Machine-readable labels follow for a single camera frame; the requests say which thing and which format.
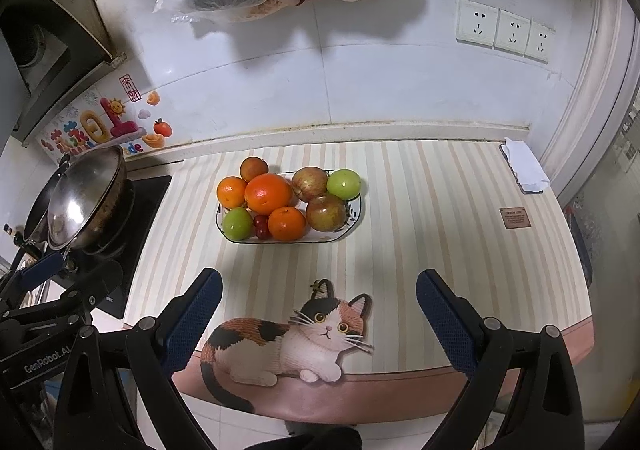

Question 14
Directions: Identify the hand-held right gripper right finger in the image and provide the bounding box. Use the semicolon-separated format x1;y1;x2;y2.
416;269;586;450

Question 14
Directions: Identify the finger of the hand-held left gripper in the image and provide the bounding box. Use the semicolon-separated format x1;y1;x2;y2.
0;251;69;303
0;259;125;337

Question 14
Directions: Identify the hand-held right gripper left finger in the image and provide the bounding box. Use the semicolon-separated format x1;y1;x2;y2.
52;267;223;450

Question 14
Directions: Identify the green lime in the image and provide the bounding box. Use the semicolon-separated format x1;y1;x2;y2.
222;207;255;241

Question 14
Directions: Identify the oval patterned plate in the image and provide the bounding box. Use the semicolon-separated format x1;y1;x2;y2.
216;170;364;244

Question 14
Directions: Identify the red yellow apple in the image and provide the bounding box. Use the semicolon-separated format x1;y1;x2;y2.
305;194;347;232
291;166;330;203

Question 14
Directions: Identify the green apple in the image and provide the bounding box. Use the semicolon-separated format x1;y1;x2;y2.
326;169;362;201

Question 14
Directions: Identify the black pan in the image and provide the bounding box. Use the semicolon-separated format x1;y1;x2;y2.
22;155;71;243

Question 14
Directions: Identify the steel wok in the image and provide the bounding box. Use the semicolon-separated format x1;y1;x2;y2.
46;146;129;251

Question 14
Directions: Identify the black cooktop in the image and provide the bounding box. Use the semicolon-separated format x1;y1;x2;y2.
62;175;173;319

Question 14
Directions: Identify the striped table mat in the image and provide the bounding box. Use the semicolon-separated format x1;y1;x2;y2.
122;140;594;423

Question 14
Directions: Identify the brown label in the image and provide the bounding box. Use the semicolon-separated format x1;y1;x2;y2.
499;207;531;230

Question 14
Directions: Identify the large orange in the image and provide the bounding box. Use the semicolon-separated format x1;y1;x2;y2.
244;172;294;215

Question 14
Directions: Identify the white cloth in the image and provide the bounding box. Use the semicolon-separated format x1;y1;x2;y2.
501;137;551;194

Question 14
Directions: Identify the range hood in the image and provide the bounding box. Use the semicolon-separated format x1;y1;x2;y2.
0;0;127;143

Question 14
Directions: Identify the colourful wall sticker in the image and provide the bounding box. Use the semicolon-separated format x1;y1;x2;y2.
40;74;174;157

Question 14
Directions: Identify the white door frame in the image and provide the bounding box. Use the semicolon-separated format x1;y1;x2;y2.
542;0;640;201

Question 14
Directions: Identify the white wall outlet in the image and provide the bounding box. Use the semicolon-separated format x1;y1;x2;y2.
456;0;499;47
524;20;556;64
494;10;532;56

